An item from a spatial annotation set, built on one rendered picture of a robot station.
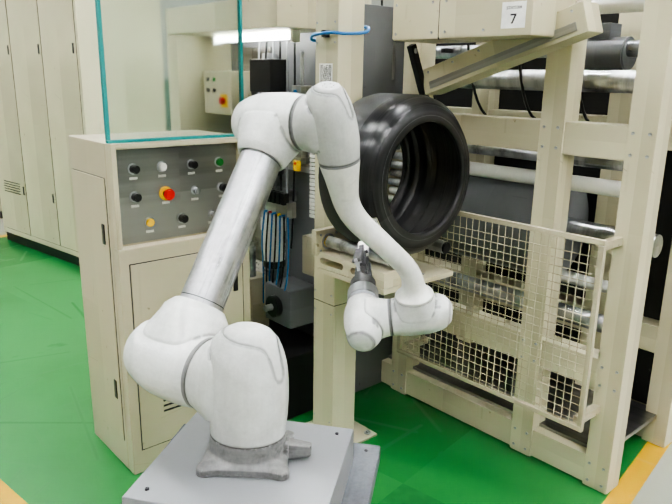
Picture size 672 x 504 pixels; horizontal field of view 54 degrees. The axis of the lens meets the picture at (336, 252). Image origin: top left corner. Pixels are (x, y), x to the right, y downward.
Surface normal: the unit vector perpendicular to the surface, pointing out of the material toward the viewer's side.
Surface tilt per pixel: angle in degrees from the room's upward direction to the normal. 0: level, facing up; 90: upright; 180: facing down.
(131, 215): 90
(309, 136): 108
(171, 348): 42
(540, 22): 90
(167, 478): 4
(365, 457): 0
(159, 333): 50
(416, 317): 98
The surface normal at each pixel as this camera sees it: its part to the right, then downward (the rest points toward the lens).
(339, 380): 0.66, 0.21
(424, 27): -0.75, 0.16
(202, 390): -0.56, 0.11
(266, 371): 0.55, -0.05
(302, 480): 0.05, -0.98
